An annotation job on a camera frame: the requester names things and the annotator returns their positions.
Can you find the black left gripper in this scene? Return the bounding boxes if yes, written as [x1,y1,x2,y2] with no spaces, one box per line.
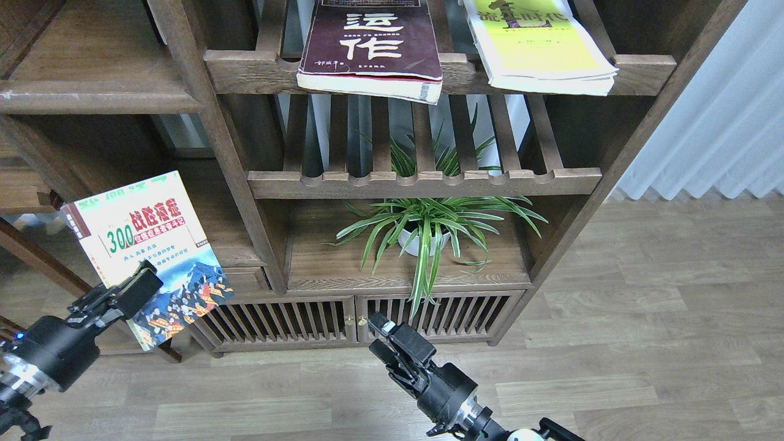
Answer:
[2,262,163,396]

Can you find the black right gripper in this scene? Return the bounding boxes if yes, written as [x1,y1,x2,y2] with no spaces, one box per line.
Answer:
[369,312,478,426]

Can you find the colourful cover paperback book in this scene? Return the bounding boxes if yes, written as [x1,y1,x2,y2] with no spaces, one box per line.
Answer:
[61,171,233,351]

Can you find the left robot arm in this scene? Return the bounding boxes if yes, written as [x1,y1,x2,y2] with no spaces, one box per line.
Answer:
[1,260,163,440]

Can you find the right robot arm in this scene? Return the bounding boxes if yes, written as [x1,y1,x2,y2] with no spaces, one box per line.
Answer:
[369,312,580,440]

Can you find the white plant pot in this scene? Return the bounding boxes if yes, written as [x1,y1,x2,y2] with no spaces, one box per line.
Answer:
[398,223,451,257]

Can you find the dark wooden bookshelf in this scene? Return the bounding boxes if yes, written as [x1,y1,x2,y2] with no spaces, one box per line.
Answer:
[2,1,747,345]

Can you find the maroon book white characters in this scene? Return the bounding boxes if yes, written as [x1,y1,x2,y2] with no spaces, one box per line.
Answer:
[296,1,443,104]

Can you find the yellow green book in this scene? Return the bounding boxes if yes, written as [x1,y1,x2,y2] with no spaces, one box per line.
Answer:
[461,1,618,97]

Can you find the white curtain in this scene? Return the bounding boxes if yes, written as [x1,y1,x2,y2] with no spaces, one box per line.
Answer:
[611,1,783,200]

